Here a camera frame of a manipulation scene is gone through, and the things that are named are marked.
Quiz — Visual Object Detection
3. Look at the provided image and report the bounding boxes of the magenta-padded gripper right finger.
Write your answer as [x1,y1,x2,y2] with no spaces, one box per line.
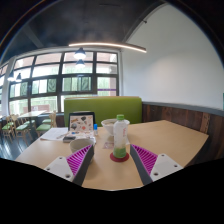
[129,143,184,187]

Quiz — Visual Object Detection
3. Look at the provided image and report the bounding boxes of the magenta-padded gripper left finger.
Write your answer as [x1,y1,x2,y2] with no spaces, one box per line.
[43,144,95,187]

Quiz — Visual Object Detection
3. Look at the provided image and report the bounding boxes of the green-capped white drink bottle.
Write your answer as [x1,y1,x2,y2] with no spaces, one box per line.
[112,114,129,159]

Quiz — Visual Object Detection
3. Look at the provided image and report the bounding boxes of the small black box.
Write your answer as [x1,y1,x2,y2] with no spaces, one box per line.
[62,135,77,144]

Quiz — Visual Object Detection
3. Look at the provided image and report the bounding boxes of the flat round red coaster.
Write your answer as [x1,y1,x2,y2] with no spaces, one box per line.
[109,151,130,163]

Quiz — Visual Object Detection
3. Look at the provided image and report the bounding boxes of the small white flat device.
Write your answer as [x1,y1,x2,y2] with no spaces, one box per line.
[102,141,115,150]

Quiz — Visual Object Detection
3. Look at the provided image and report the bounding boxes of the white paper sheets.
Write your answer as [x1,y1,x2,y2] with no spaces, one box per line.
[39,126,69,142]

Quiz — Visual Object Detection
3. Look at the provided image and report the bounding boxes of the black-framed tablet with pictures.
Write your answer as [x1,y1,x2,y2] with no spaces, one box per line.
[67,111,96,132]

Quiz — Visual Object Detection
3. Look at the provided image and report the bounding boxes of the white ceramic bowl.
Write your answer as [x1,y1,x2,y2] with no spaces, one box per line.
[100,118,131,136]

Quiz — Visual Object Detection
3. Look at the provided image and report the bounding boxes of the green upholstered bench back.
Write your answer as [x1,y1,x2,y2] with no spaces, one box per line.
[63,96,143,128]

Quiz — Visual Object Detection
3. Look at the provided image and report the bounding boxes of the light wooden dining table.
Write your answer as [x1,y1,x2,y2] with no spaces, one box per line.
[18,109,48,132]

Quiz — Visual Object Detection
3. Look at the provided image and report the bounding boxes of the wooden chairs with green seats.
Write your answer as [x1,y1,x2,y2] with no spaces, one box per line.
[0,111,58,139]

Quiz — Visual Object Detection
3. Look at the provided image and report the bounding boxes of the hanging pendant lamps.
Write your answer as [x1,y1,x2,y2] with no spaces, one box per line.
[6,47,88,83]

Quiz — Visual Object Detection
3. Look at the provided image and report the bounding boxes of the long curved ceiling light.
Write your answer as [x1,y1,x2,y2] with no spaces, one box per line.
[68,41,148,54]

